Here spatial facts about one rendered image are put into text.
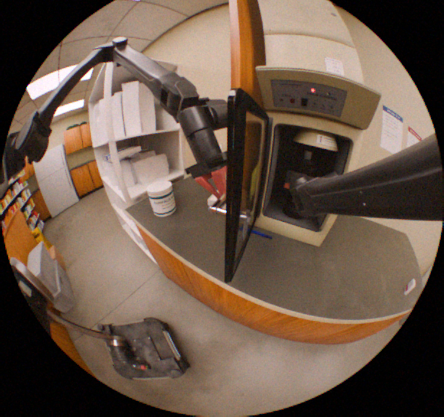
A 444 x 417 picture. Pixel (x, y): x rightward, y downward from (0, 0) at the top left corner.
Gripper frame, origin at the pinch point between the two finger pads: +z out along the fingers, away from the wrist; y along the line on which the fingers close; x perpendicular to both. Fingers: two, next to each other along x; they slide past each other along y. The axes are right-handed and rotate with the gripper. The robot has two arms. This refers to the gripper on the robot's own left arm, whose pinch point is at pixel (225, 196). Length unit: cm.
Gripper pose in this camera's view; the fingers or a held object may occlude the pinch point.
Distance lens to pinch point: 28.4
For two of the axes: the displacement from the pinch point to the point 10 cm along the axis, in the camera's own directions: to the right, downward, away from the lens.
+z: 3.8, 8.8, 2.9
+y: -8.2, 1.7, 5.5
